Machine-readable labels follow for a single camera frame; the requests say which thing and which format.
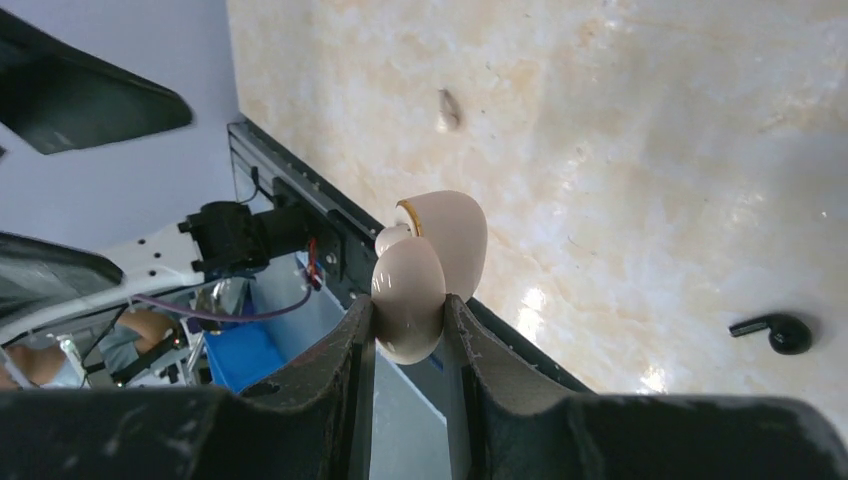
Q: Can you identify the beige earbud charging case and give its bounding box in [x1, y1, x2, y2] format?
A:
[370, 190, 488, 365]

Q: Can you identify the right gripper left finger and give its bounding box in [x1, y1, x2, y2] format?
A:
[1, 295, 375, 479]

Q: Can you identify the white earbud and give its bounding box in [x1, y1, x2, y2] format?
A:
[436, 89, 462, 133]
[375, 224, 413, 257]

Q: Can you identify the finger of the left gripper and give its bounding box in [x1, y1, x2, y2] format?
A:
[1, 232, 124, 325]
[1, 10, 194, 155]

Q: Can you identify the person in white shirt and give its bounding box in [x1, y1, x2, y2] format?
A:
[4, 309, 179, 389]

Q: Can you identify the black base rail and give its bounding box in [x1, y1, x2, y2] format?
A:
[177, 119, 591, 480]

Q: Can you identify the black earbud front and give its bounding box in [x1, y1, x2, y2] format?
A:
[728, 313, 813, 355]

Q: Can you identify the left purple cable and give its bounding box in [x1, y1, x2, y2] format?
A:
[129, 284, 314, 326]

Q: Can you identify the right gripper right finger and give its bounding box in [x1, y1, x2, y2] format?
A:
[443, 295, 847, 479]

